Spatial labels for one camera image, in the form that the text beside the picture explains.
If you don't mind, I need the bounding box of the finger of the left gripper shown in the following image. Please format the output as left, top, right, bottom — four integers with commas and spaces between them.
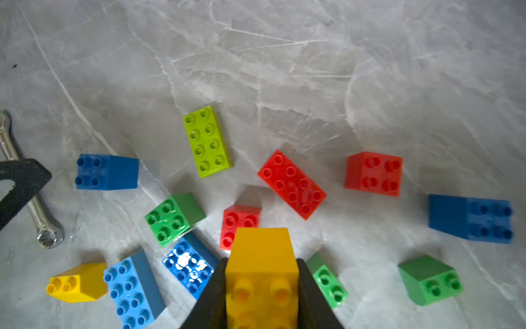
1, 158, 52, 230

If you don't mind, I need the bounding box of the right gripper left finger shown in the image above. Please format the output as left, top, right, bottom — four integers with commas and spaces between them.
180, 258, 227, 329

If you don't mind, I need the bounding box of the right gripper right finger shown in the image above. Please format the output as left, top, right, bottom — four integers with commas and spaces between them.
297, 259, 343, 329

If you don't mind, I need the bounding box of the yellow square brick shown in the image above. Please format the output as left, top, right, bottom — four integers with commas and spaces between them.
46, 263, 108, 304
225, 228, 299, 328

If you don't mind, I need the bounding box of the red square brick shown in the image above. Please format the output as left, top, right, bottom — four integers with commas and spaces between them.
344, 152, 404, 197
219, 205, 262, 250

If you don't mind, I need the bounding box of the red long brick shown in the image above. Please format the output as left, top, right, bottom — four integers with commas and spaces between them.
258, 150, 327, 221

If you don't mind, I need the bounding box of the lime green long brick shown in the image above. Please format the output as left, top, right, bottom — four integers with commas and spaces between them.
183, 106, 232, 178

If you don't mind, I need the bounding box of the green square brick middle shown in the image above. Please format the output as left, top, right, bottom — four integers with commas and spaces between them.
306, 252, 349, 309

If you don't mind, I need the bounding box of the green square brick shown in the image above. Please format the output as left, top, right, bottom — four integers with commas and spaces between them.
398, 255, 464, 307
306, 252, 349, 309
145, 193, 206, 248

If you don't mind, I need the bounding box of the dark blue long brick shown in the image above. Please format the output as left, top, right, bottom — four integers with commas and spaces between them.
162, 232, 219, 300

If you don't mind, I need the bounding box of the silver combination wrench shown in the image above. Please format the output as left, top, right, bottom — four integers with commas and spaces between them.
1, 110, 64, 249

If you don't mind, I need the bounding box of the blue square brick left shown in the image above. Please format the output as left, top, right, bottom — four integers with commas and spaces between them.
75, 154, 139, 191

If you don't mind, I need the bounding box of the blue square brick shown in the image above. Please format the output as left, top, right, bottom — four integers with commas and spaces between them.
428, 194, 514, 244
75, 154, 139, 191

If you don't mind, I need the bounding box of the light blue long brick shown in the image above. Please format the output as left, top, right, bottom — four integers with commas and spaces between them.
104, 250, 166, 329

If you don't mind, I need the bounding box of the green square brick left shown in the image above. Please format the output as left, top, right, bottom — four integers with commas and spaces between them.
145, 193, 206, 248

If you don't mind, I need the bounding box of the green square brick right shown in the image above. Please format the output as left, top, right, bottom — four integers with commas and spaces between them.
398, 255, 464, 307

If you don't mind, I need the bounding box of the blue square brick right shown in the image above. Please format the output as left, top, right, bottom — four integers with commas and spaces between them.
428, 194, 514, 244

